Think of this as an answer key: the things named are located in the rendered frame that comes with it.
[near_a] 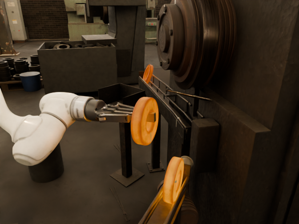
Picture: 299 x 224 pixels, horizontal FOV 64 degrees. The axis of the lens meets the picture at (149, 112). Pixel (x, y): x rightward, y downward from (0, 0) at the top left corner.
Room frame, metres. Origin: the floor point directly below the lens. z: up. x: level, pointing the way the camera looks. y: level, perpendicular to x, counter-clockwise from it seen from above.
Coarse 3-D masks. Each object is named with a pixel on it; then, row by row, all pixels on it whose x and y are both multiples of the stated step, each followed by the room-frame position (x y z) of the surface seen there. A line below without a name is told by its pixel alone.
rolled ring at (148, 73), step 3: (147, 66) 2.22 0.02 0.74; (150, 66) 2.13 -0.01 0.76; (147, 69) 2.22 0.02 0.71; (150, 69) 2.10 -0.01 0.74; (153, 69) 2.11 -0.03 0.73; (144, 72) 2.25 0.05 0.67; (147, 72) 2.23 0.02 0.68; (150, 72) 2.09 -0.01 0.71; (144, 75) 2.21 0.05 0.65; (147, 75) 2.22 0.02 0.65; (150, 75) 2.08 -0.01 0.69; (144, 78) 2.19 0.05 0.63; (147, 78) 2.08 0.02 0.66; (150, 78) 2.08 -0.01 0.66; (147, 81) 2.09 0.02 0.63
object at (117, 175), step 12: (120, 84) 1.73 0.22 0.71; (108, 96) 1.65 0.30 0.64; (120, 96) 1.74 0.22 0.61; (132, 96) 1.47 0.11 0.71; (144, 96) 1.56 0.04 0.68; (120, 132) 1.55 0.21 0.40; (120, 144) 1.56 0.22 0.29; (132, 168) 1.64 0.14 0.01; (120, 180) 1.49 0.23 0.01; (132, 180) 1.49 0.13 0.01
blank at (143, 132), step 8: (136, 104) 0.67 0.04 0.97; (144, 104) 0.66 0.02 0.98; (152, 104) 0.71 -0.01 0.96; (136, 112) 0.64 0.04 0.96; (144, 112) 0.65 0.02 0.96; (136, 120) 0.63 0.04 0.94; (144, 120) 0.65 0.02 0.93; (136, 128) 0.62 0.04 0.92; (144, 128) 0.64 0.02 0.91; (152, 128) 0.70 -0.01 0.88; (136, 136) 0.62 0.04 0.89; (144, 136) 0.64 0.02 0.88; (152, 136) 0.70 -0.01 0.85; (144, 144) 0.64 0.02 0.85
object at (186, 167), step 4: (184, 164) 0.72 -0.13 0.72; (188, 164) 0.72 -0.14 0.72; (184, 168) 0.72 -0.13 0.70; (188, 168) 0.71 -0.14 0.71; (184, 172) 0.72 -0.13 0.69; (188, 172) 0.71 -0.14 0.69; (184, 176) 0.71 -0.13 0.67; (184, 180) 0.71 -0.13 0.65; (188, 184) 0.70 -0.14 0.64; (188, 188) 0.71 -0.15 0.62
